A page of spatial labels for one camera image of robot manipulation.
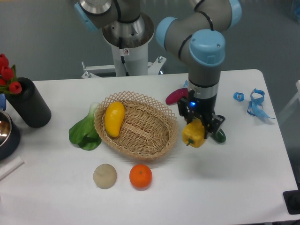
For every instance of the black cylindrical vase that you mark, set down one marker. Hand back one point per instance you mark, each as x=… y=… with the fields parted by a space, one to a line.
x=30 y=105

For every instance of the yellow bell pepper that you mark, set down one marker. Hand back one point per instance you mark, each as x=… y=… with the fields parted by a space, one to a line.
x=193 y=134

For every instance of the green bok choy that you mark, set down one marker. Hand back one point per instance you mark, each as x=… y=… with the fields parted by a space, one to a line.
x=83 y=134

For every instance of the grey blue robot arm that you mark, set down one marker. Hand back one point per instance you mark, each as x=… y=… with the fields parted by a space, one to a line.
x=197 y=41

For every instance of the orange tangerine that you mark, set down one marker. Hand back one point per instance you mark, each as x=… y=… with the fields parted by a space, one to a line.
x=140 y=176

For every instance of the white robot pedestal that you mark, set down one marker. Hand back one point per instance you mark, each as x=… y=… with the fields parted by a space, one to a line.
x=129 y=46

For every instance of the black device at edge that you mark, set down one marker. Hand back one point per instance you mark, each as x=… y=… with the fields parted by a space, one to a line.
x=292 y=201

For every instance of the purple sweet potato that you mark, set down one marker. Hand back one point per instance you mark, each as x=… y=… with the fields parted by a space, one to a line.
x=176 y=95

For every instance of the blue crumpled ribbon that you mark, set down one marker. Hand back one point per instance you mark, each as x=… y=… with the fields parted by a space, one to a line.
x=255 y=106

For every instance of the blue ribbon strip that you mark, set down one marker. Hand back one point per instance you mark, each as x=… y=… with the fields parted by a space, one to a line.
x=185 y=85

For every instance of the green cucumber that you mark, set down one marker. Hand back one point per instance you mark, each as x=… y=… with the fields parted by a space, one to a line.
x=219 y=137

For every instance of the small blue tape roll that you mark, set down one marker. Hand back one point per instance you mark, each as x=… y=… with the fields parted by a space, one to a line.
x=238 y=96

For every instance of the metal bowl dark rim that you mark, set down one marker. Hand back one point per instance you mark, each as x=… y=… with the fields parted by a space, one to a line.
x=9 y=136

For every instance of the red tulip bouquet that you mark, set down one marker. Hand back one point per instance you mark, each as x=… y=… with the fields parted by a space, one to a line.
x=8 y=80

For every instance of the woven wicker basket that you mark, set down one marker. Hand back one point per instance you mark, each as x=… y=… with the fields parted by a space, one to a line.
x=149 y=130

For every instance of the beige steamed bun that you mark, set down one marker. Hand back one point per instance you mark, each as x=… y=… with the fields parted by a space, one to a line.
x=105 y=176

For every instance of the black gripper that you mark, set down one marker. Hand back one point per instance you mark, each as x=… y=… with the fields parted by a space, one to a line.
x=190 y=106

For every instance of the yellow mango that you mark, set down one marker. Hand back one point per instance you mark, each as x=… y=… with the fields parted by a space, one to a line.
x=114 y=117

